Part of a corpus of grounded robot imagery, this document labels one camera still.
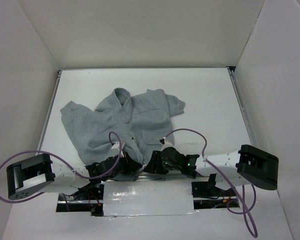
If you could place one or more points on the white foil-taped panel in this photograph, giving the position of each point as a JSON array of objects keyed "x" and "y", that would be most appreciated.
[{"x": 148, "y": 198}]

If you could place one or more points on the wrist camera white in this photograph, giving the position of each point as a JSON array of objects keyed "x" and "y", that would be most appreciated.
[
  {"x": 118, "y": 146},
  {"x": 165, "y": 143}
]

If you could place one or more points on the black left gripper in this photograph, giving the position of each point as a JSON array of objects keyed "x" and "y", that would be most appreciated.
[{"x": 129, "y": 163}]

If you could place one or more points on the grey zip-up jacket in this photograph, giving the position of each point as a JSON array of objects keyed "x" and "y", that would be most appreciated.
[{"x": 140, "y": 121}]

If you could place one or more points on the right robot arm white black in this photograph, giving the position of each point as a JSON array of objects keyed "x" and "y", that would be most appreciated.
[{"x": 247, "y": 166}]

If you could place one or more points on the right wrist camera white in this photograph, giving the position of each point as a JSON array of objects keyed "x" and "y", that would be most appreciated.
[{"x": 165, "y": 143}]

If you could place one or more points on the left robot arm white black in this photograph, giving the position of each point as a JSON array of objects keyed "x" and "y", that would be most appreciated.
[{"x": 40, "y": 174}]

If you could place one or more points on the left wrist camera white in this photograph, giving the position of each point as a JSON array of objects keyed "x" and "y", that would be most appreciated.
[{"x": 118, "y": 146}]

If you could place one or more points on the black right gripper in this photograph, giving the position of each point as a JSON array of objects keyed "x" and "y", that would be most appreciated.
[{"x": 154, "y": 162}]

